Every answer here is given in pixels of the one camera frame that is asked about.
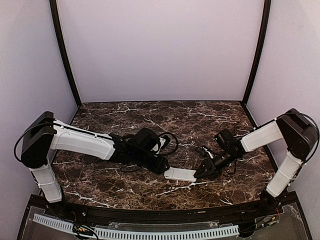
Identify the white remote control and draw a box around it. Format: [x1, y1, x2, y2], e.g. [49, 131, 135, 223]
[163, 167, 197, 183]

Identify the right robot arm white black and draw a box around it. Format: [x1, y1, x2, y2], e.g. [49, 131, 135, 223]
[194, 108, 320, 214]

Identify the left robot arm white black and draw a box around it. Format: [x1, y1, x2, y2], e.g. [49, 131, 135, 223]
[15, 111, 170, 204]

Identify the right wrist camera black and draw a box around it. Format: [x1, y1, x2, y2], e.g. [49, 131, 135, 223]
[196, 147, 213, 159]

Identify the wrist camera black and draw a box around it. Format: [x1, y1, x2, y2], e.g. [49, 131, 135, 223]
[133, 128, 170, 154]
[196, 147, 213, 159]

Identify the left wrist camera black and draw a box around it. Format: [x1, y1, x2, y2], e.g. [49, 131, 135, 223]
[133, 128, 170, 154]

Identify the black curved front rail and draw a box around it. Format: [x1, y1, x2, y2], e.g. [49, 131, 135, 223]
[38, 198, 283, 228]

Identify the right white cable duct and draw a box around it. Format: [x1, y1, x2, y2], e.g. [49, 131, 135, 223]
[94, 225, 240, 240]

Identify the white cable duct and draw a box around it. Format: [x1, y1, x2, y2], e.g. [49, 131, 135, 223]
[94, 225, 240, 240]
[32, 213, 73, 234]

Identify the left white cable duct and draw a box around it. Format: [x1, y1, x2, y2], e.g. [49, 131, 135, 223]
[32, 213, 73, 234]

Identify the right black frame post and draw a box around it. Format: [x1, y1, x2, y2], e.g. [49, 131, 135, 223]
[241, 0, 272, 106]

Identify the black frame post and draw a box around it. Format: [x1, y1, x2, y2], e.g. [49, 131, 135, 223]
[49, 0, 82, 108]
[241, 0, 272, 106]

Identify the left black frame post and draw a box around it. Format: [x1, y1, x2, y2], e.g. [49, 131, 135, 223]
[49, 0, 82, 108]

